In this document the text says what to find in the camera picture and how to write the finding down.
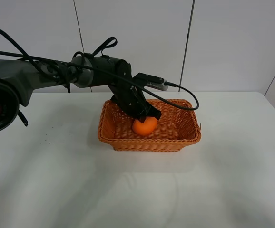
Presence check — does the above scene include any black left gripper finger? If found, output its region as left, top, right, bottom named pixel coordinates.
left=146, top=104, right=162, bottom=120
left=138, top=115, right=147, bottom=123

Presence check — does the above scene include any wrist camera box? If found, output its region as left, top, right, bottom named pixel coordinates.
left=133, top=73, right=168, bottom=91

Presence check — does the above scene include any orange woven basket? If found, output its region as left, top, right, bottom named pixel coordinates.
left=98, top=99, right=201, bottom=152

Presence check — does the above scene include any orange with stem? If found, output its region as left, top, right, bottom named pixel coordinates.
left=132, top=117, right=158, bottom=136

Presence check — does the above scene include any black cable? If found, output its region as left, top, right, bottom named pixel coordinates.
left=0, top=23, right=200, bottom=111

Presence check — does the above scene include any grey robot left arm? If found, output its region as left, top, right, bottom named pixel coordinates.
left=0, top=54, right=161, bottom=131

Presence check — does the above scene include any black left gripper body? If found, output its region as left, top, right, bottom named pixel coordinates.
left=108, top=81, right=150, bottom=118

